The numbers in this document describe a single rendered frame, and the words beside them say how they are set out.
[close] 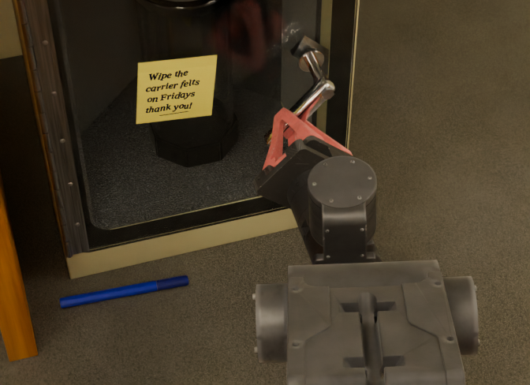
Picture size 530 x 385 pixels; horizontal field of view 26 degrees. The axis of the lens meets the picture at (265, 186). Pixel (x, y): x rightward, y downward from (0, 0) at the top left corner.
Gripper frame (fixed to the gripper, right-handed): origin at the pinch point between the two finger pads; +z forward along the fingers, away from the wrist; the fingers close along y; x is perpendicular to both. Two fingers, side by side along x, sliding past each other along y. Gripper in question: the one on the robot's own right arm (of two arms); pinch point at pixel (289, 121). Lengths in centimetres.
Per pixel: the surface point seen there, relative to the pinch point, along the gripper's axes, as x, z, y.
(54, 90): 10.2, 3.5, 19.9
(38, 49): 7.1, 3.6, 23.9
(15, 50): 35, 47, 1
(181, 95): 4.9, 3.7, 8.7
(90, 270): 30.2, 4.0, 0.7
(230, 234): 18.8, 4.5, -10.6
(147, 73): 4.4, 3.8, 13.4
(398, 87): 1.5, 24.5, -32.0
